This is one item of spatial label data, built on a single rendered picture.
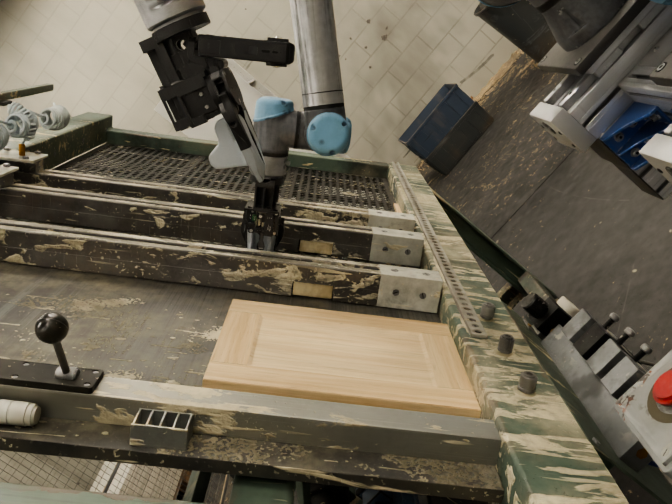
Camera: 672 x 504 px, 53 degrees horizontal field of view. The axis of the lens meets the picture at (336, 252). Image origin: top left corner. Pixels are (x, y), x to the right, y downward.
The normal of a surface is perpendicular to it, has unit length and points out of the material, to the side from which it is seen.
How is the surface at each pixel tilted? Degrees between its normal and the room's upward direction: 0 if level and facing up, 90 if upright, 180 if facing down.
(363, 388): 58
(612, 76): 90
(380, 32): 90
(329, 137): 90
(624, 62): 90
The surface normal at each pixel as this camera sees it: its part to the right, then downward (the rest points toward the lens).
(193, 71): 0.00, 0.31
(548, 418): 0.13, -0.94
